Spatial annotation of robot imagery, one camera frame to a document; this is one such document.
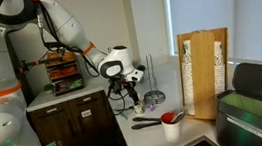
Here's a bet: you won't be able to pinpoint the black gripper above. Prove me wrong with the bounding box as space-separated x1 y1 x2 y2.
113 74 142 108

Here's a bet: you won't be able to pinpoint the printed paper cup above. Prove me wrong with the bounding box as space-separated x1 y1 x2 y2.
133 100 148 117

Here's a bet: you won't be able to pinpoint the white utensil cup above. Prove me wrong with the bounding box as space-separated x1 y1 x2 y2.
159 110 184 145

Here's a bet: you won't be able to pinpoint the wooden cup dispenser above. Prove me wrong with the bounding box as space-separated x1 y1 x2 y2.
173 26 239 125

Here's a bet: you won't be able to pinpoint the small purple wrapper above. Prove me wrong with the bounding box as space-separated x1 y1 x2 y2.
145 103 159 113

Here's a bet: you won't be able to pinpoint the clear plastic bag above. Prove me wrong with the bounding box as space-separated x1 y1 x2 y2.
114 106 136 121

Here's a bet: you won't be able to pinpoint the small potted green plant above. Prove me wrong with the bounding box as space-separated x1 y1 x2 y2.
42 82 56 96
136 63 148 74

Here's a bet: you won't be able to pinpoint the black tongs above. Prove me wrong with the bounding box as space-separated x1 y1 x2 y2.
130 114 164 131

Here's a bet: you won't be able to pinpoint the red plastic utensil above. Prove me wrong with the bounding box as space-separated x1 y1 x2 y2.
160 111 177 126

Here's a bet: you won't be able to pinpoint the grey plastic utensils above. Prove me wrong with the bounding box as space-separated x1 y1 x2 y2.
169 108 188 124

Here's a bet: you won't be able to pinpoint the stack of printed paper cups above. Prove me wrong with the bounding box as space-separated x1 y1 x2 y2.
209 40 229 96
178 39 201 117

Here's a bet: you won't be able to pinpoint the tiered snack rack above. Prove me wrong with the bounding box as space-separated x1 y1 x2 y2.
43 48 86 98

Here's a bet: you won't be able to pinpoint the dark wooden cabinet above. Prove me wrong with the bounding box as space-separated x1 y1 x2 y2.
26 87 133 146

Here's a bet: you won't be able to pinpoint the window with white blinds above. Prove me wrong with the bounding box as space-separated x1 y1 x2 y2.
162 0 262 80

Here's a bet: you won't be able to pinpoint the black steel trash bin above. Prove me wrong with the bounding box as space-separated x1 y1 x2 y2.
207 60 262 146

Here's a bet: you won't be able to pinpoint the metal wire paper towel holder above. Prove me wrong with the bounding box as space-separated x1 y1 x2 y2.
138 51 168 106

